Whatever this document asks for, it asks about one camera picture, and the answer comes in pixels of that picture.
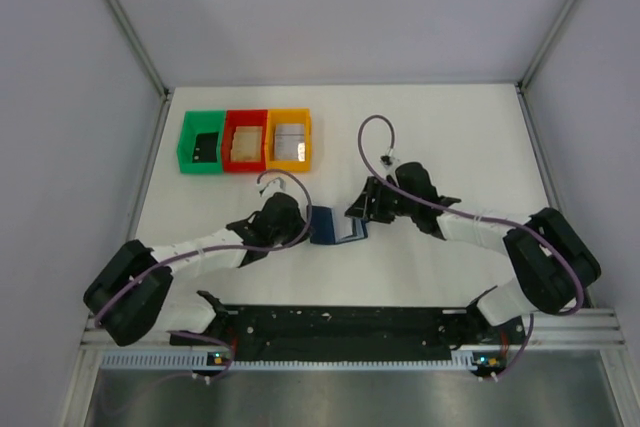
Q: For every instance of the black cards stack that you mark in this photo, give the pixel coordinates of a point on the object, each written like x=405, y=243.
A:
x=206, y=148

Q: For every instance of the green plastic bin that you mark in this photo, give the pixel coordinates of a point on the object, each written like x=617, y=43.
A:
x=195, y=122

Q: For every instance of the blue card holder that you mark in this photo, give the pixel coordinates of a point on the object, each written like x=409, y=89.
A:
x=329, y=227

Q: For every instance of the beige cards stack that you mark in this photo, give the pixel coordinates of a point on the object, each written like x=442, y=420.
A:
x=246, y=144

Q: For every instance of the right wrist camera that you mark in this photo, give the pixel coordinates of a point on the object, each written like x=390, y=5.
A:
x=389, y=161

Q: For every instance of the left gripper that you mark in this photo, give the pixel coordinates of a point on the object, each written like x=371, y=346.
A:
x=298, y=222

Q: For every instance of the red plastic bin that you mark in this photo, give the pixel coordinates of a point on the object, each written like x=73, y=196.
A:
x=234, y=119

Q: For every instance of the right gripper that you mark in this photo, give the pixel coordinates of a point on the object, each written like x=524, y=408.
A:
x=373, y=200

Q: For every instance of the right aluminium frame post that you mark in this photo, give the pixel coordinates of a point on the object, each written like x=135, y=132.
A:
x=552, y=36

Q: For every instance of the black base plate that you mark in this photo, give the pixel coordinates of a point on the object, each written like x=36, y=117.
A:
x=350, y=333

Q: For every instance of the left aluminium frame post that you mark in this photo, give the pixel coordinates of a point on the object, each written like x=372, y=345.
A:
x=136, y=46

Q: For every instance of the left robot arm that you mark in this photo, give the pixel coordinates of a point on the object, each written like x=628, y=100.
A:
x=143, y=289

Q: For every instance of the aluminium frame post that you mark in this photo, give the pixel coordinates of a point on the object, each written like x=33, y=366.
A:
x=552, y=36
x=136, y=46

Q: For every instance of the aluminium front rail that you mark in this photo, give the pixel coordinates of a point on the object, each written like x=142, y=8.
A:
x=589, y=329

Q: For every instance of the silver cards stack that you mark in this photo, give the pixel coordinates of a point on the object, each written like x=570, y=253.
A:
x=289, y=142

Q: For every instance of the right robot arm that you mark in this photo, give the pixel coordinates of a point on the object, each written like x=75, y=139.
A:
x=552, y=265

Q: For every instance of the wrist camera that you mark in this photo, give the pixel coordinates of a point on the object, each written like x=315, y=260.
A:
x=389, y=161
x=269, y=188

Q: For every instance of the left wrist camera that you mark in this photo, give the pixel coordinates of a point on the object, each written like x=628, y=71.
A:
x=269, y=188

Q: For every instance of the yellow plastic bin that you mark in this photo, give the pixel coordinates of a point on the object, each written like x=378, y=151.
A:
x=296, y=116

